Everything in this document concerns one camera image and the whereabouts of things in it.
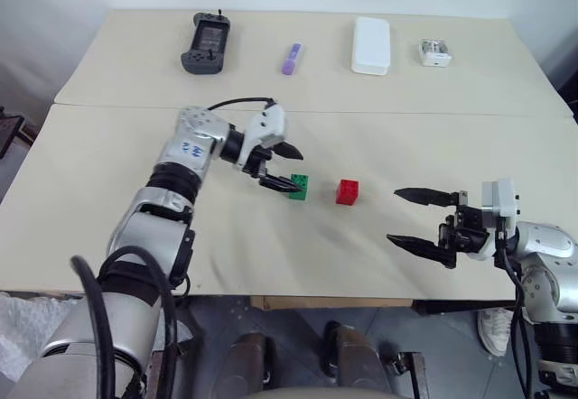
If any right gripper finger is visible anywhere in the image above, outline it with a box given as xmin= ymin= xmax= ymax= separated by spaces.
xmin=393 ymin=186 xmax=458 ymax=208
xmin=386 ymin=234 xmax=447 ymax=261

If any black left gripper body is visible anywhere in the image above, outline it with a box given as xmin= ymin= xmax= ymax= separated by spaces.
xmin=240 ymin=146 xmax=276 ymax=187

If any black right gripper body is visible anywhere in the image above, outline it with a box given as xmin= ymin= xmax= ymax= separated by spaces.
xmin=435 ymin=189 xmax=492 ymax=269

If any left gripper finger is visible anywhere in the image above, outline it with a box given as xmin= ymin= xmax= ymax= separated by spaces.
xmin=272 ymin=142 xmax=304 ymax=162
xmin=259 ymin=173 xmax=303 ymax=194

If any green toy brick cube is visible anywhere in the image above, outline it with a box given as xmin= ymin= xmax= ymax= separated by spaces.
xmin=288 ymin=172 xmax=312 ymax=202

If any red toy brick cube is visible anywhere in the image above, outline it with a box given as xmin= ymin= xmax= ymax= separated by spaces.
xmin=335 ymin=179 xmax=361 ymax=206

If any purple and white small device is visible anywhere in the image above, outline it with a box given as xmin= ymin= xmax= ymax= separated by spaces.
xmin=281 ymin=42 xmax=308 ymax=77

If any white sneaker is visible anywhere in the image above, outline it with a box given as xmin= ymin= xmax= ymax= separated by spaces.
xmin=477 ymin=307 xmax=515 ymax=357

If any wooden board under table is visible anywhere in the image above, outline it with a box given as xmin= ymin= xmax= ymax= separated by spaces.
xmin=250 ymin=295 xmax=415 ymax=312

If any black handheld game controller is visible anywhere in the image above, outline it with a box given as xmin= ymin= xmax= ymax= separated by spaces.
xmin=180 ymin=8 xmax=233 ymax=77

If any dark brown rounded shape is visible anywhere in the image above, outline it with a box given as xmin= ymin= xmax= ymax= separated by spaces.
xmin=322 ymin=320 xmax=395 ymax=394
xmin=227 ymin=331 xmax=277 ymax=394

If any white rectangular box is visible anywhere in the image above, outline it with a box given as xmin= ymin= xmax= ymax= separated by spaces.
xmin=350 ymin=15 xmax=393 ymax=76

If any small white charger box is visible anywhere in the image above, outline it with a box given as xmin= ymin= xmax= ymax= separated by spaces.
xmin=416 ymin=38 xmax=453 ymax=69

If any dark furniture beside table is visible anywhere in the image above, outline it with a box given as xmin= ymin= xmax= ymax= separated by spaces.
xmin=557 ymin=53 xmax=578 ymax=125

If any black object beside table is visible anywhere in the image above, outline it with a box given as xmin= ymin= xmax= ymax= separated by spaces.
xmin=0 ymin=106 xmax=27 ymax=157

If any clear bubble wrap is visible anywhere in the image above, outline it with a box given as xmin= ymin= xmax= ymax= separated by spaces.
xmin=0 ymin=290 xmax=85 ymax=385

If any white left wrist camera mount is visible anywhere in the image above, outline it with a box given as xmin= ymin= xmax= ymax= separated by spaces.
xmin=238 ymin=103 xmax=289 ymax=162

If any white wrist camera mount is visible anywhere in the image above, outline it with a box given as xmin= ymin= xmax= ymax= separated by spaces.
xmin=478 ymin=177 xmax=521 ymax=261
xmin=238 ymin=103 xmax=289 ymax=162

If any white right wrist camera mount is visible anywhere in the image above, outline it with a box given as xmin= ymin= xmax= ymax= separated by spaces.
xmin=478 ymin=177 xmax=521 ymax=261

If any thin black left wrist cable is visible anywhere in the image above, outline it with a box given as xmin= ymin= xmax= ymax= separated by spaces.
xmin=207 ymin=97 xmax=277 ymax=114

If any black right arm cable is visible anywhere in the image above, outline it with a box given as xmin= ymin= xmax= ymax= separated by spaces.
xmin=494 ymin=218 xmax=533 ymax=399

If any black metal frame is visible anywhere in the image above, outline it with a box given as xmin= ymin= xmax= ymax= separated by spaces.
xmin=387 ymin=350 xmax=429 ymax=399

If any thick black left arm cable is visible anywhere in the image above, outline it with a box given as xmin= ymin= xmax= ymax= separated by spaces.
xmin=69 ymin=255 xmax=117 ymax=399
xmin=100 ymin=245 xmax=179 ymax=399

